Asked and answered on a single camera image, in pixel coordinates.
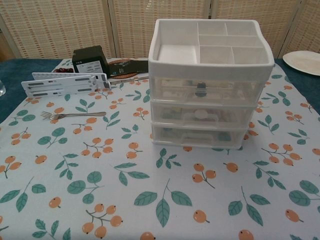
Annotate clear plastic drawer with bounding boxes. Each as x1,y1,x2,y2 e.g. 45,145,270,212
149,99,261,125
151,122,253,147
149,74,266,102

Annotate white plastic drawer organizer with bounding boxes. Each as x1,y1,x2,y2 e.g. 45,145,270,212
147,17,276,151

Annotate black cardboard box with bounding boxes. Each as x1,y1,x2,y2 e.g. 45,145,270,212
71,44,109,74

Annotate round woven brown coaster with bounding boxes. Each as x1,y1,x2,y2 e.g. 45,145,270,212
107,58,144,80

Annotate black printed card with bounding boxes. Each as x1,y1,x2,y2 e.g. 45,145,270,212
107,59,150,76

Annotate floral fruit print tablecloth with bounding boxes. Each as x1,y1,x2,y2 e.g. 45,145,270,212
0,57,320,240

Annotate metal fork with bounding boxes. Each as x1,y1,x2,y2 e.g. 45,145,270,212
40,111,108,121

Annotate white folding stand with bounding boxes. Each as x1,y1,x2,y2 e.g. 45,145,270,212
21,72,111,98

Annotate dark red cherries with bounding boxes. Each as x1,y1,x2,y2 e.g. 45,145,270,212
54,66,74,74

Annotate bamboo folding screen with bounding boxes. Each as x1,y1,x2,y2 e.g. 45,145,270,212
0,0,320,60

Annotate dark blue table cover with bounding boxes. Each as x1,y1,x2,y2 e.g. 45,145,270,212
0,56,320,125

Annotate white round plate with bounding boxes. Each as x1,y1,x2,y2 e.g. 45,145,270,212
282,50,320,75

